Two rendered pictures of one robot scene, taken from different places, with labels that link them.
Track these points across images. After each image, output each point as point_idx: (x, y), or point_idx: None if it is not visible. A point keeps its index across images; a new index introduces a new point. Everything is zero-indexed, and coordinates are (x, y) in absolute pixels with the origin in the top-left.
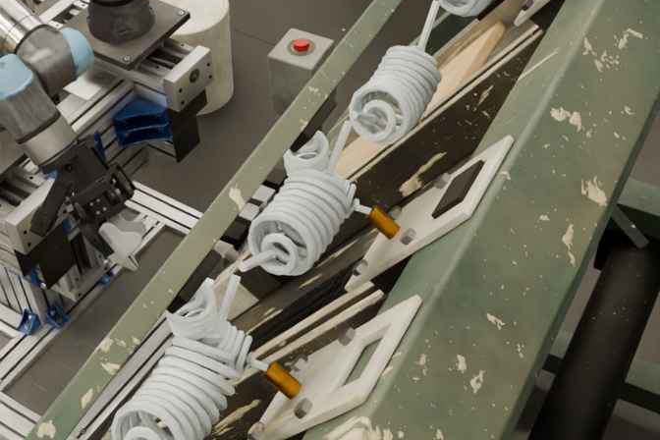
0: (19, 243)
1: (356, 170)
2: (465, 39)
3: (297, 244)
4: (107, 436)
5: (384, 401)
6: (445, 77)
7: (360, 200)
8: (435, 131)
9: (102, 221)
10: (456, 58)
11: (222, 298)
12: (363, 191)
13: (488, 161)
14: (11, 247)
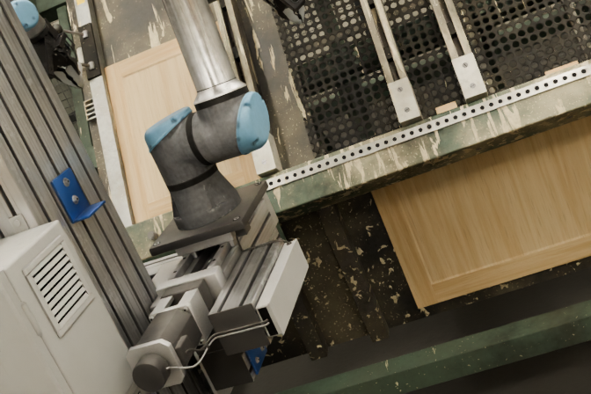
0: (273, 208)
1: (222, 17)
2: (105, 90)
3: (251, 69)
4: (382, 142)
5: None
6: (129, 93)
7: (237, 16)
8: None
9: (285, 7)
10: (114, 98)
11: (274, 155)
12: (235, 9)
13: None
14: (274, 225)
